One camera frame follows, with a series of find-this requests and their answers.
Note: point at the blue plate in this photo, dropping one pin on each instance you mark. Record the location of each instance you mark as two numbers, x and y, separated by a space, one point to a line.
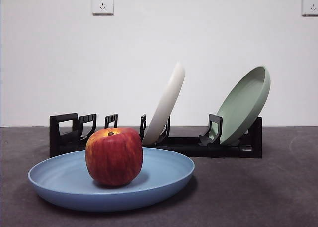
62 187

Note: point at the white wall socket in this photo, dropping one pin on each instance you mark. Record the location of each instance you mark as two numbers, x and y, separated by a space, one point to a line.
310 4
103 3

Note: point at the black plate rack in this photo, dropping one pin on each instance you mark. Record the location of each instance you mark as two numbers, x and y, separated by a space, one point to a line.
223 151

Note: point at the red apple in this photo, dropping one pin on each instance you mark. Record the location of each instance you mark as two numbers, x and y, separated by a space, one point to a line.
114 157

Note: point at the cream white plate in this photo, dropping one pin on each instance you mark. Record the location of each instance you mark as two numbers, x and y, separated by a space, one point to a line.
166 105

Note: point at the pale green plate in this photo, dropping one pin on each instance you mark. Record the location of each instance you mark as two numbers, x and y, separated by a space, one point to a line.
243 107

